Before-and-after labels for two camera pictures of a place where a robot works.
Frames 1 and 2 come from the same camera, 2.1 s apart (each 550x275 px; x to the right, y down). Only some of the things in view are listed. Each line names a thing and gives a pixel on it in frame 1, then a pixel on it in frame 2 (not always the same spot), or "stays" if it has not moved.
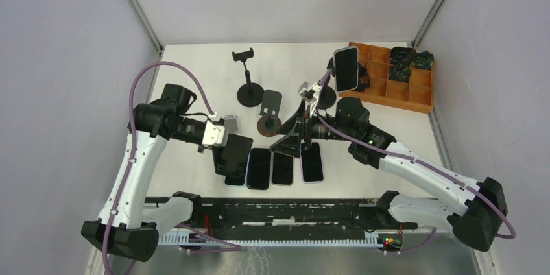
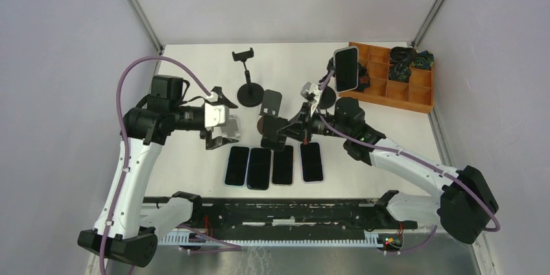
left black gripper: x=202 y=148 → x=217 y=141
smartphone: x=283 y=169 stays
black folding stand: x=232 y=159 → x=271 y=139
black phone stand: x=250 y=95 stays
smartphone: x=312 y=169 stays
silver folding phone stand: x=231 y=124 stays
